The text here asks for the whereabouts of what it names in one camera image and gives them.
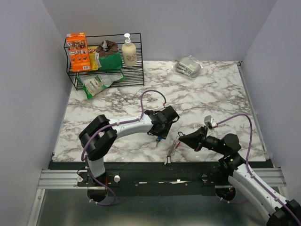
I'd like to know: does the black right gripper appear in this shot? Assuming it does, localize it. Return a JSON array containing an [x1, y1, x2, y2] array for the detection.
[[179, 125, 227, 155]]

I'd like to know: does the red handled key organizer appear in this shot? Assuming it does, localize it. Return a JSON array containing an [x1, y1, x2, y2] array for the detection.
[[167, 140, 181, 157]]

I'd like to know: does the blue tagged key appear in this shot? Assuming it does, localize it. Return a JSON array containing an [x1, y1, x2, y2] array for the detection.
[[155, 137, 162, 148]]

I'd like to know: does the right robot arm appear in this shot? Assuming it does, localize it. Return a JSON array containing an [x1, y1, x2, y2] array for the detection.
[[178, 126, 301, 226]]

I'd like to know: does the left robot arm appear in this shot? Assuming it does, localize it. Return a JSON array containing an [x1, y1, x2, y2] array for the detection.
[[79, 106, 180, 186]]

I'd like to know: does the clear plastic wrapped package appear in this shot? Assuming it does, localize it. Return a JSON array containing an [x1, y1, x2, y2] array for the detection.
[[175, 56, 203, 78]]

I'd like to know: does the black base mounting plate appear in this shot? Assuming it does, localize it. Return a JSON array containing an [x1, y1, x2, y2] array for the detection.
[[48, 161, 257, 197]]

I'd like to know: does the cream pump soap bottle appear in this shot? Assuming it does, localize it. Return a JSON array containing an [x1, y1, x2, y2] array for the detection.
[[121, 33, 137, 67]]

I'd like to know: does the green white snack bag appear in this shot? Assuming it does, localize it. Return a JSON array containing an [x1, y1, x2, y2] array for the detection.
[[76, 72, 125, 99]]

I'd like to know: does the green brown bag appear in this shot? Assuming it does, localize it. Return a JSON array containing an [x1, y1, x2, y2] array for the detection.
[[95, 40, 122, 71]]

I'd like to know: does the yellow snack bag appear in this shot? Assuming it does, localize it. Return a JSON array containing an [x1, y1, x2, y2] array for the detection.
[[88, 46, 98, 71]]

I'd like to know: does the orange product box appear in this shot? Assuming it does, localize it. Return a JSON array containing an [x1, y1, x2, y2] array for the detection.
[[66, 32, 91, 72]]

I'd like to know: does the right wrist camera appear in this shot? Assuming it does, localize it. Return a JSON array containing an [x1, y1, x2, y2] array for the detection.
[[204, 115, 218, 129]]

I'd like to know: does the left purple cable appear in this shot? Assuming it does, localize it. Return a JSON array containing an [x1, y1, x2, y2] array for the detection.
[[81, 90, 168, 206]]

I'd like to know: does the black wire shelf rack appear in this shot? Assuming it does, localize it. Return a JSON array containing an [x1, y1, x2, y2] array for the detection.
[[66, 32, 145, 90]]

